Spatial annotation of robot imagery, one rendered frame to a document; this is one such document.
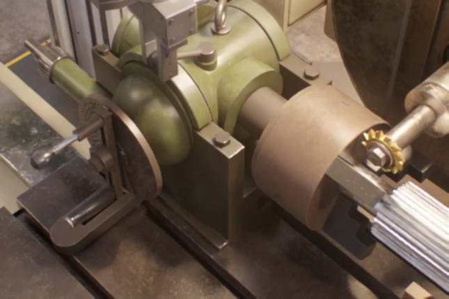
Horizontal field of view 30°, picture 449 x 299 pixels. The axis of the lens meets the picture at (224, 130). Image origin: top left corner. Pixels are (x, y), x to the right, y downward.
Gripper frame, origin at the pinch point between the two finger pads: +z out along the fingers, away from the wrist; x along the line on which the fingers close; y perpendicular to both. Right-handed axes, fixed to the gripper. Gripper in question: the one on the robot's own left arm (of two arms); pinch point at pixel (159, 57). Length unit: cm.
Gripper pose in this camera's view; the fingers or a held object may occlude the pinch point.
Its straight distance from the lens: 119.7
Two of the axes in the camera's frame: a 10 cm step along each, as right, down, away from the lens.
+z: 0.0, 6.6, 7.6
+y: 8.1, -4.4, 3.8
